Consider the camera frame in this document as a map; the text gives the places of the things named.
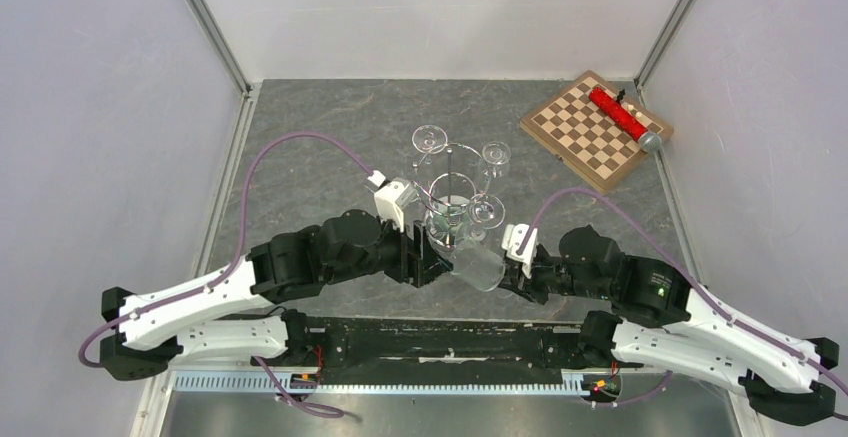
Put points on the wooden chessboard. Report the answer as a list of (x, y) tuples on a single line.
[(575, 130)]

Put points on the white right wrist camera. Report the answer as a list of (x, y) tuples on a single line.
[(519, 245)]

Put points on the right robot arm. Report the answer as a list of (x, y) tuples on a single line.
[(659, 319)]

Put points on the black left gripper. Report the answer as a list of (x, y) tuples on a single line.
[(410, 268)]

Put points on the red glitter microphone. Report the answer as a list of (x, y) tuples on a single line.
[(647, 140)]

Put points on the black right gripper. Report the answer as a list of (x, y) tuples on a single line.
[(514, 279)]

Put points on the chrome wine glass rack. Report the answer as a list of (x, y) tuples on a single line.
[(449, 183)]

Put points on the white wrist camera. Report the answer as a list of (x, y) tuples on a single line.
[(519, 245), (391, 198)]

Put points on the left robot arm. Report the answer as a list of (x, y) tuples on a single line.
[(150, 331)]

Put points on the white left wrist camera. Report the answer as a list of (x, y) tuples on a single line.
[(391, 198)]

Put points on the aluminium frame rail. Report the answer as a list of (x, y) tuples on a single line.
[(205, 18)]

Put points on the clear wine glass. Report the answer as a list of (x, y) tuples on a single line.
[(478, 264), (484, 213), (429, 139)]

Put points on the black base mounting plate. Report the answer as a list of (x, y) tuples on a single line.
[(429, 352)]

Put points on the white cable duct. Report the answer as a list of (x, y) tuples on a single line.
[(259, 382)]

